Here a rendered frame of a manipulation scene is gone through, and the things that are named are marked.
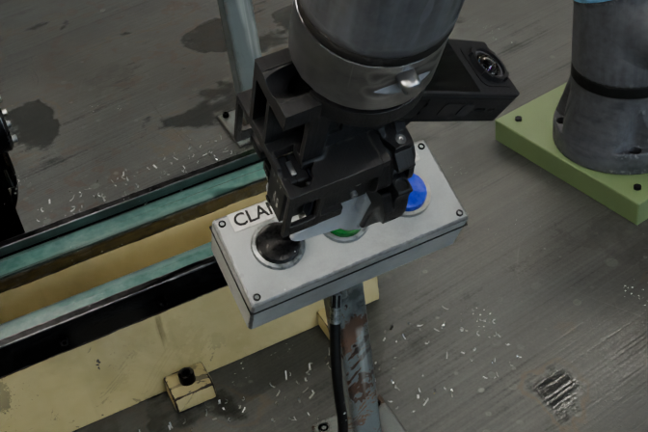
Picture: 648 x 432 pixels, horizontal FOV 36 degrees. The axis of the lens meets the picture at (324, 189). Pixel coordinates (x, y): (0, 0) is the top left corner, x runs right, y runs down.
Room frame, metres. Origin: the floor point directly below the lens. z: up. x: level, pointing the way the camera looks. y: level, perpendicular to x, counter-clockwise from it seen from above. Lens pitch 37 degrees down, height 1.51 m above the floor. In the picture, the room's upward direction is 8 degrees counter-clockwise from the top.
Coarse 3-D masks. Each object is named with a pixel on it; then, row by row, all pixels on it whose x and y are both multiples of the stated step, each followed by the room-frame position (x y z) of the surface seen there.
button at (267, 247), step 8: (272, 224) 0.54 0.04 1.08; (280, 224) 0.54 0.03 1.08; (264, 232) 0.53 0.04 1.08; (272, 232) 0.53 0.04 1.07; (280, 232) 0.53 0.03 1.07; (256, 240) 0.53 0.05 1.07; (264, 240) 0.52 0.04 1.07; (272, 240) 0.52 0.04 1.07; (280, 240) 0.52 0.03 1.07; (288, 240) 0.52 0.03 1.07; (256, 248) 0.52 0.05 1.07; (264, 248) 0.52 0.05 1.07; (272, 248) 0.52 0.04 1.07; (280, 248) 0.52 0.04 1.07; (288, 248) 0.52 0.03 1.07; (296, 248) 0.52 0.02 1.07; (264, 256) 0.52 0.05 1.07; (272, 256) 0.51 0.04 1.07; (280, 256) 0.51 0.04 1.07; (288, 256) 0.51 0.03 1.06
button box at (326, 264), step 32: (416, 160) 0.59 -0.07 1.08; (448, 192) 0.56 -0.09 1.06; (224, 224) 0.54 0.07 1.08; (256, 224) 0.54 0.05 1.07; (384, 224) 0.54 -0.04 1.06; (416, 224) 0.54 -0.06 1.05; (448, 224) 0.54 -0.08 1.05; (224, 256) 0.53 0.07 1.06; (256, 256) 0.52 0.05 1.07; (320, 256) 0.52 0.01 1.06; (352, 256) 0.52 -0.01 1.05; (384, 256) 0.53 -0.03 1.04; (416, 256) 0.55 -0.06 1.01; (256, 288) 0.50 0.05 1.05; (288, 288) 0.50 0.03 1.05; (320, 288) 0.52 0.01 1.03; (256, 320) 0.50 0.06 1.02
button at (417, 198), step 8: (416, 176) 0.57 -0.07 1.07; (416, 184) 0.56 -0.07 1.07; (424, 184) 0.56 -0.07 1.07; (416, 192) 0.56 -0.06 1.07; (424, 192) 0.56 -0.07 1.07; (408, 200) 0.55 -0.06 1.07; (416, 200) 0.55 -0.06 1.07; (424, 200) 0.55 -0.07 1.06; (408, 208) 0.55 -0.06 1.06; (416, 208) 0.55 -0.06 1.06
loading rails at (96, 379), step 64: (192, 192) 0.80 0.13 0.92; (256, 192) 0.80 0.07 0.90; (0, 256) 0.74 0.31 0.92; (64, 256) 0.73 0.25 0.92; (128, 256) 0.75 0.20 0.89; (192, 256) 0.70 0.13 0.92; (0, 320) 0.71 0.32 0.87; (64, 320) 0.63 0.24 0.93; (128, 320) 0.65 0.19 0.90; (192, 320) 0.67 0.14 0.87; (320, 320) 0.70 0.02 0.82; (0, 384) 0.61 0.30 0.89; (64, 384) 0.62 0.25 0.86; (128, 384) 0.64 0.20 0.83; (192, 384) 0.64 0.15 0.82
